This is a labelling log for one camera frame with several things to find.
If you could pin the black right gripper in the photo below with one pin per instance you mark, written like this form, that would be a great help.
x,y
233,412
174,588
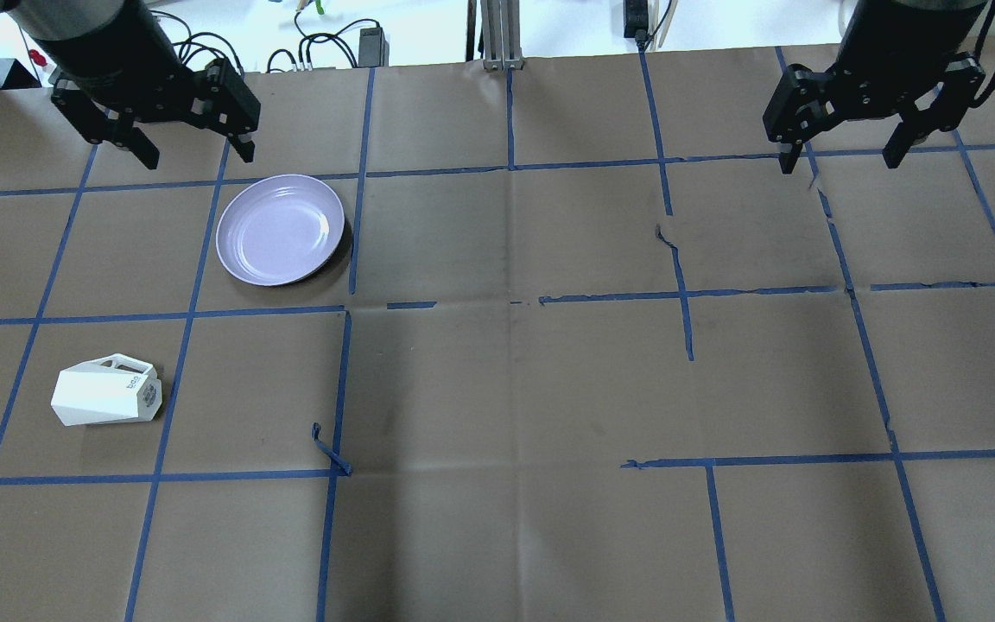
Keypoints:
x,y
893,52

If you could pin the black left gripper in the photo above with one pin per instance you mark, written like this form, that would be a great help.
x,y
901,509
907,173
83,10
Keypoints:
x,y
114,53

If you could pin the white faceted cup with handle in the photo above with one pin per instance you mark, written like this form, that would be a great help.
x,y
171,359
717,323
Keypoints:
x,y
115,388

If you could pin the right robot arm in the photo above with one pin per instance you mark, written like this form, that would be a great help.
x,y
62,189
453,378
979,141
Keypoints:
x,y
897,59

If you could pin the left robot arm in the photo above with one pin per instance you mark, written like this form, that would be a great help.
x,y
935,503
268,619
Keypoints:
x,y
118,70

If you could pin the lavender round plate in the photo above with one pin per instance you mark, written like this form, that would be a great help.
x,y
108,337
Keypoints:
x,y
280,230

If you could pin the black power adapter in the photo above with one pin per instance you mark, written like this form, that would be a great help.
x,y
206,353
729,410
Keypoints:
x,y
373,48

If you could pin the aluminium frame post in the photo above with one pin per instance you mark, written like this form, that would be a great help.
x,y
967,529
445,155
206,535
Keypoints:
x,y
500,22

